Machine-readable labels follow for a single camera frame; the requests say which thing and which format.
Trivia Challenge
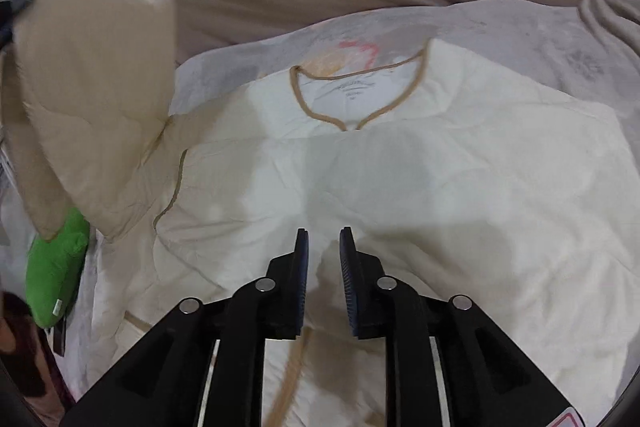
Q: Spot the cream quilted jacket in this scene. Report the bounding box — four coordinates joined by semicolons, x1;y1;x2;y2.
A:
2;0;633;427

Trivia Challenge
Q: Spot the green pillow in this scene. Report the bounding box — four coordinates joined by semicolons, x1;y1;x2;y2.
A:
25;208;90;329

